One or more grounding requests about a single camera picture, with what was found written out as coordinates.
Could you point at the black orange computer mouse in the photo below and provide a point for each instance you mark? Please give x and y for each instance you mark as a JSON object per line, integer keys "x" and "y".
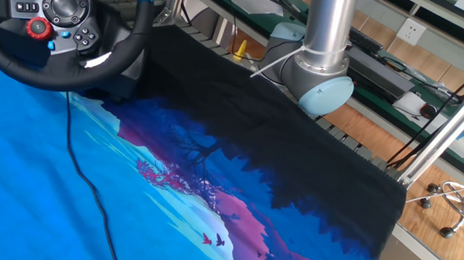
{"x": 429, "y": 111}

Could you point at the aluminium frame post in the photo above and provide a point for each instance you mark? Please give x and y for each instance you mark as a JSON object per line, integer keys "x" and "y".
{"x": 439, "y": 143}
{"x": 174, "y": 4}

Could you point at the green topped workbench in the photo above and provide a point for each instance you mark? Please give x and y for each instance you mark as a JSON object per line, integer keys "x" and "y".
{"x": 248, "y": 19}

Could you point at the crumpled white paper sheet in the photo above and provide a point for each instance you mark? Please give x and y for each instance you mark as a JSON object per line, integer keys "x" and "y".
{"x": 257, "y": 3}

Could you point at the dark grey long box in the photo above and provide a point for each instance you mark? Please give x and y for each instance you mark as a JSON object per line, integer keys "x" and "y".
{"x": 391, "y": 80}

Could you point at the blue landscape print cloth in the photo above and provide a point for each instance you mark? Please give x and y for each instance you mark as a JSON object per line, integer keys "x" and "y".
{"x": 37, "y": 176}

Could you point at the chrome office chair base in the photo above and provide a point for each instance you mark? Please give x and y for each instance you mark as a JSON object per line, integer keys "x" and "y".
{"x": 447, "y": 232}

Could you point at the black steering wheel base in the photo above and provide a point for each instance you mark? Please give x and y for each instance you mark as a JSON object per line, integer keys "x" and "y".
{"x": 124, "y": 84}

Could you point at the white wall socket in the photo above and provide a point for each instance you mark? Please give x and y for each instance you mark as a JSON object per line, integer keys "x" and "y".
{"x": 411, "y": 32}

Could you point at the white zip tie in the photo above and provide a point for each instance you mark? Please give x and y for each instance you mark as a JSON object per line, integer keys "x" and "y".
{"x": 321, "y": 51}

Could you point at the black racing steering wheel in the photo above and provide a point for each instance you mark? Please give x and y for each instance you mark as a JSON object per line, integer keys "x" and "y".
{"x": 42, "y": 78}

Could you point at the small yellow object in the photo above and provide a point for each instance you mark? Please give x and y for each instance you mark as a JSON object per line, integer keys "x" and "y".
{"x": 240, "y": 52}

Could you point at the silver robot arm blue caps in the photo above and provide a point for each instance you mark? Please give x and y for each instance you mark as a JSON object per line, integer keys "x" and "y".
{"x": 328, "y": 24}

